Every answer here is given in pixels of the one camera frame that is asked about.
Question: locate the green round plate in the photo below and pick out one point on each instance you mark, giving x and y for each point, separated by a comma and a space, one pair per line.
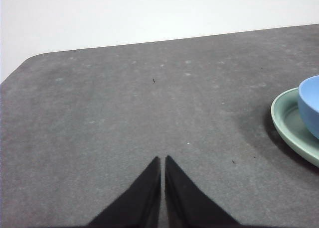
286, 128

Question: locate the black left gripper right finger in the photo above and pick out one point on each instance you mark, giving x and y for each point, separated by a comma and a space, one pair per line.
189, 203

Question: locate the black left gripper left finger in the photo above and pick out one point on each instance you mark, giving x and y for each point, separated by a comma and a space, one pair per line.
139, 203

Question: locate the blue ribbed bowl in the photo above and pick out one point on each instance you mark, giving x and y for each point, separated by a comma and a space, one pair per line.
310, 106

